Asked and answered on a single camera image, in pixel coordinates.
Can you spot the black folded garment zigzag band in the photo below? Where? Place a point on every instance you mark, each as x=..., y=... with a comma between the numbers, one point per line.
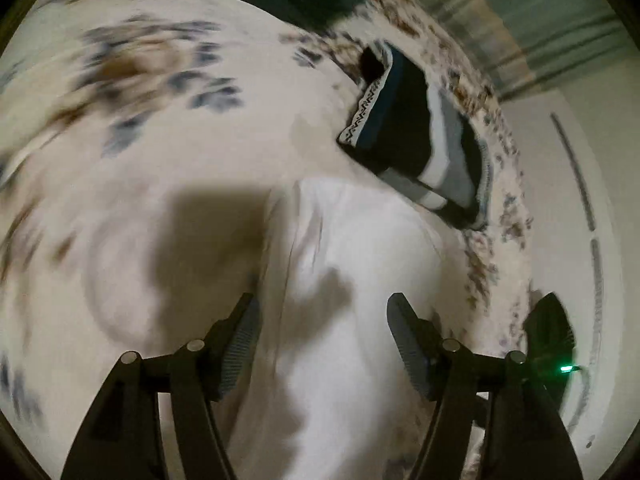
x=400, y=120

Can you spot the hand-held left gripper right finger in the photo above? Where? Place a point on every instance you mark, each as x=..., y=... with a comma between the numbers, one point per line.
x=411, y=350

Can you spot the striped curtain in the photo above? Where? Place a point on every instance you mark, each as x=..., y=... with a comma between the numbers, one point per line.
x=530, y=15

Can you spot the grey white striped folded garment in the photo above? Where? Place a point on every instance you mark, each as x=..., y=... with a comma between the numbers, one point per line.
x=452, y=170

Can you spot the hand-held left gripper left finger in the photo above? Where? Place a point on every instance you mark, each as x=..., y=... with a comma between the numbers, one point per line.
x=241, y=342

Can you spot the floral printed bed sheet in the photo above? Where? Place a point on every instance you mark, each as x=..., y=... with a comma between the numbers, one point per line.
x=165, y=160

